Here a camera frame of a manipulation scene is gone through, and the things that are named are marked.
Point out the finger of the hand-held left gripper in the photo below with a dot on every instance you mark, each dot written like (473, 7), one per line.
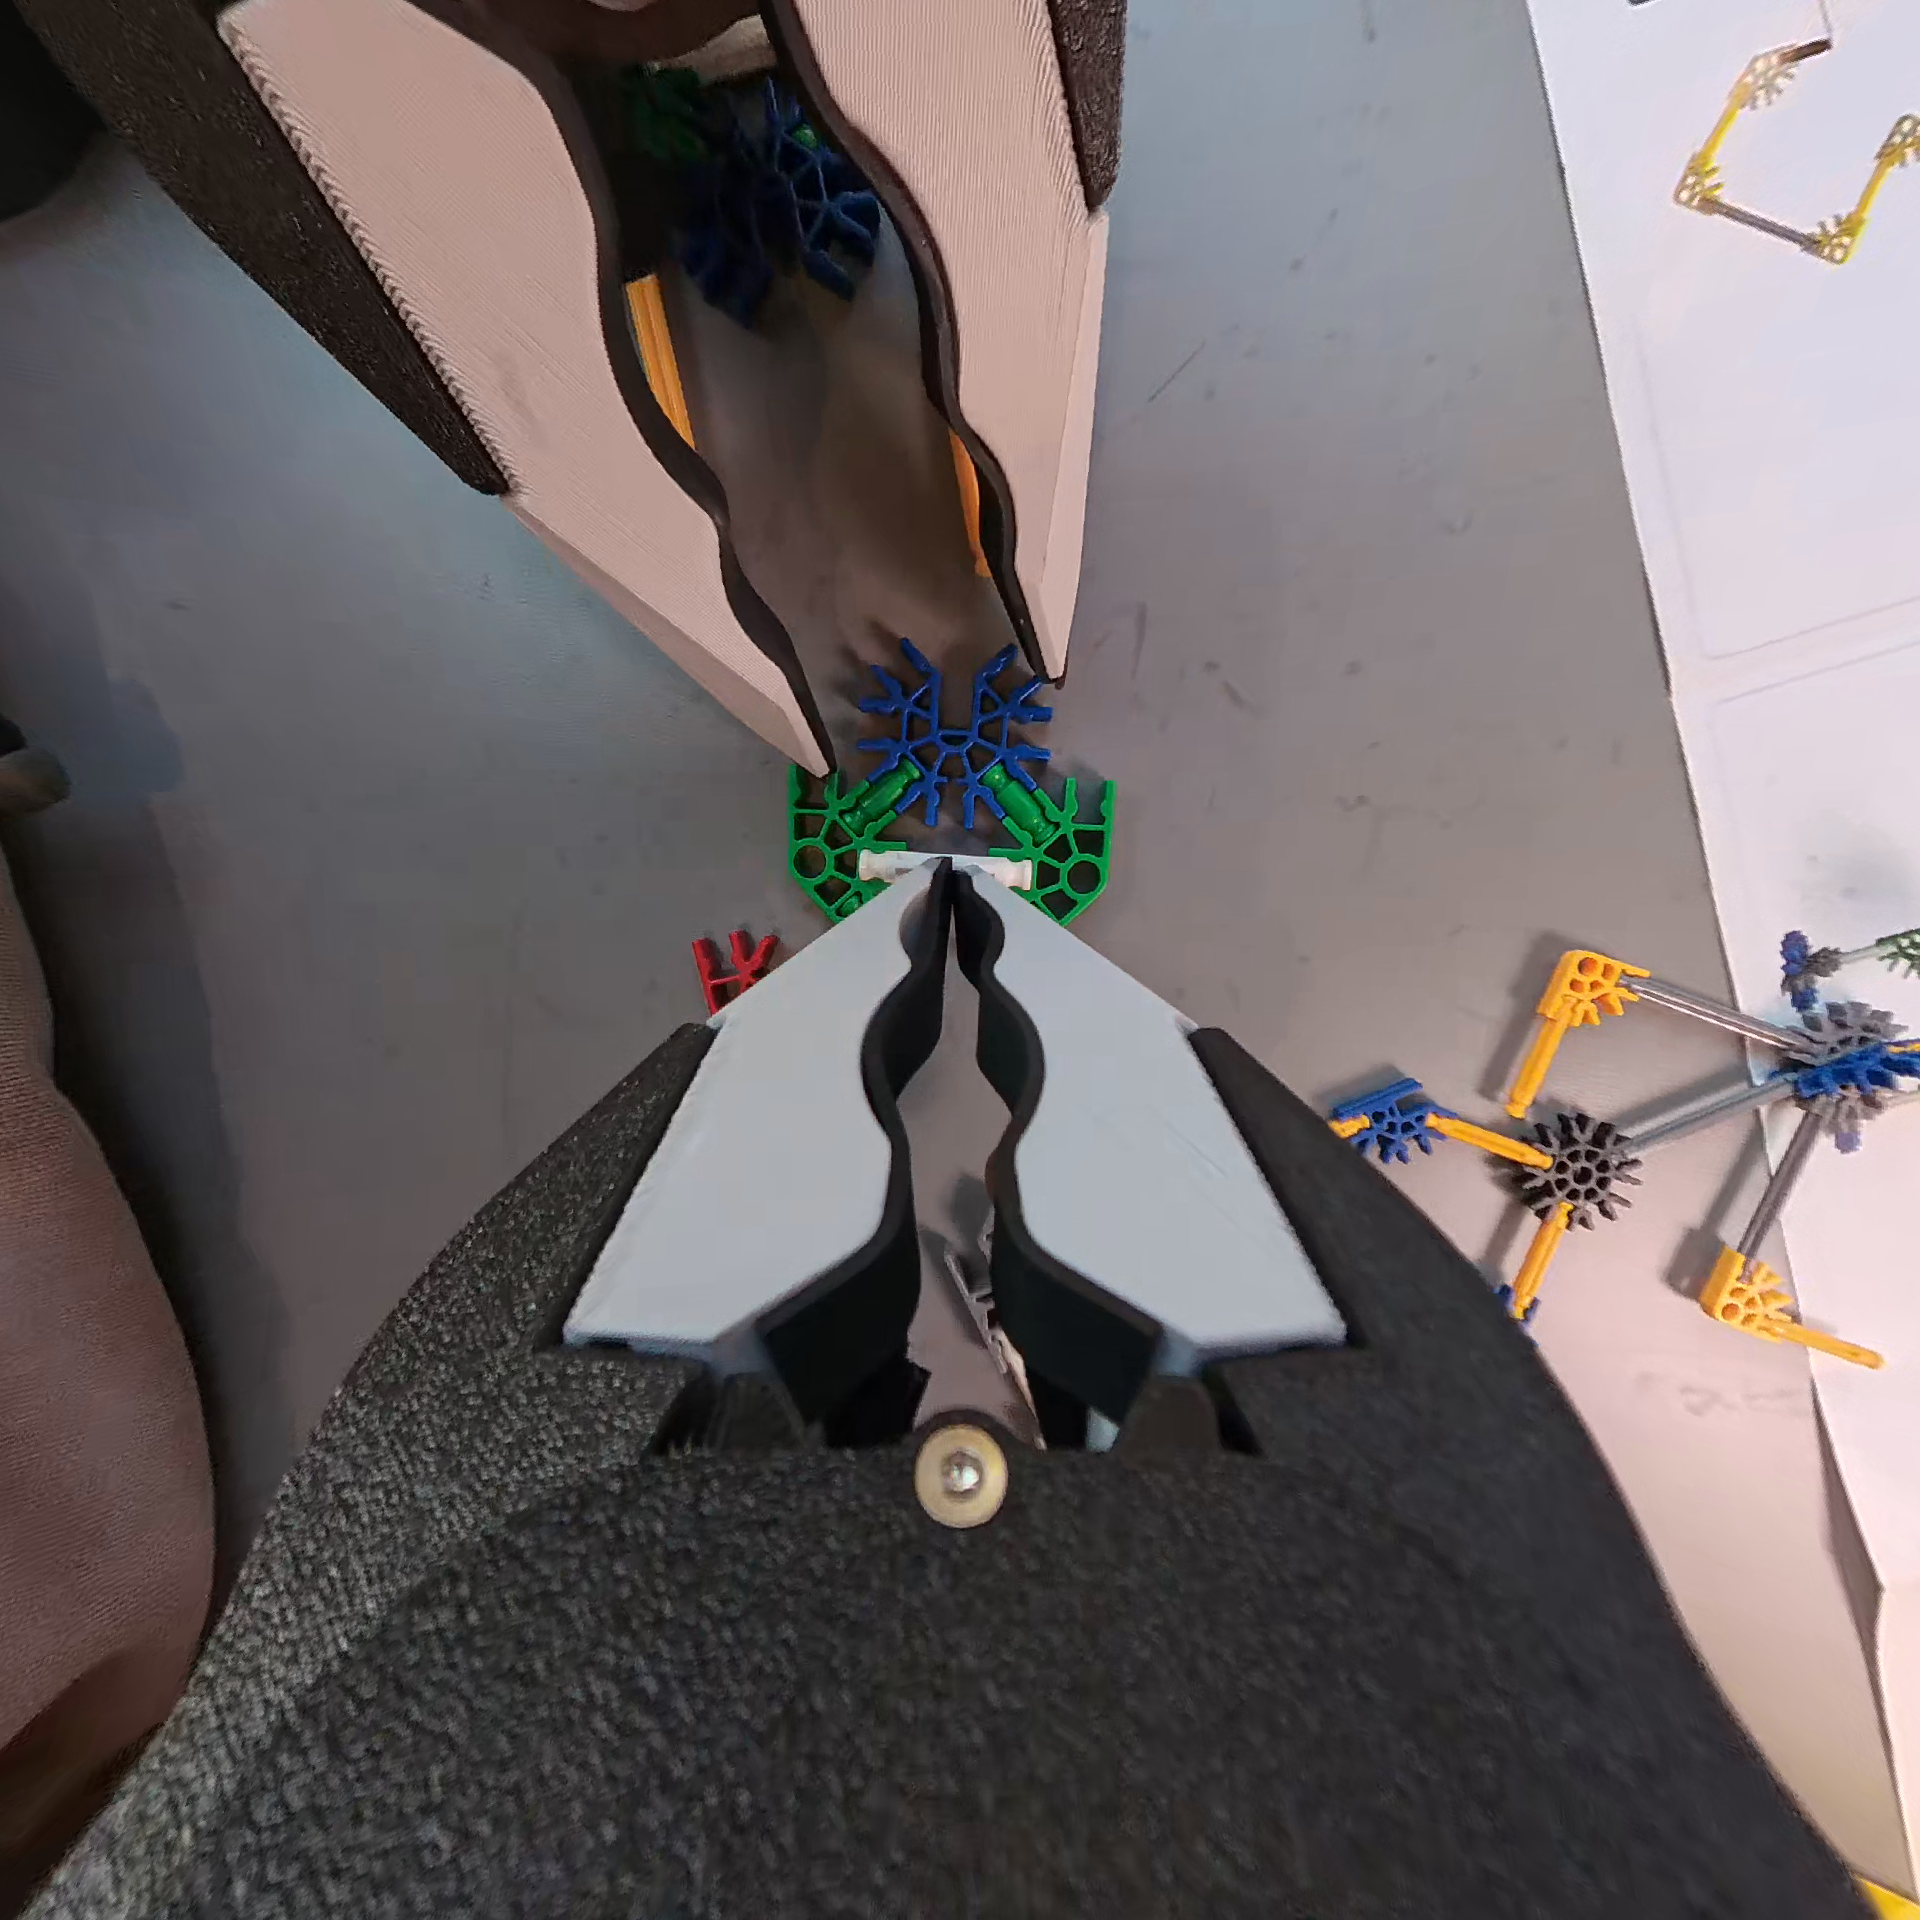
(990, 225)
(482, 299)

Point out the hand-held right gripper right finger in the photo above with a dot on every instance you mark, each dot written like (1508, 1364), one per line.
(1156, 1170)

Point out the short white rod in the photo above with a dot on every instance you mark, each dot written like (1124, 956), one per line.
(886, 867)

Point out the red corner connector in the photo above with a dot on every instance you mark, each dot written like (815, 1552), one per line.
(710, 973)

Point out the multicolour rod connector toy figure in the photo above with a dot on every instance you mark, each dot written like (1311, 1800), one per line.
(1575, 1167)

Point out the white instruction sheet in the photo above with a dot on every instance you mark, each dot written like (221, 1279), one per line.
(1771, 451)

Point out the person's beige fleece clothing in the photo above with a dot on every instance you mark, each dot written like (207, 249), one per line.
(90, 1348)

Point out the short green rod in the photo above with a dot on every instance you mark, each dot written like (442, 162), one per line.
(1022, 799)
(886, 791)

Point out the connector assembly with yellow rods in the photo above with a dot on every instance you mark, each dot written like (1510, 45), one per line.
(780, 211)

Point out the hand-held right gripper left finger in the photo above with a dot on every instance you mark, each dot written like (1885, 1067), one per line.
(751, 1170)

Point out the blue snowflake connector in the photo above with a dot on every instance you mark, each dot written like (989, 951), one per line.
(955, 733)

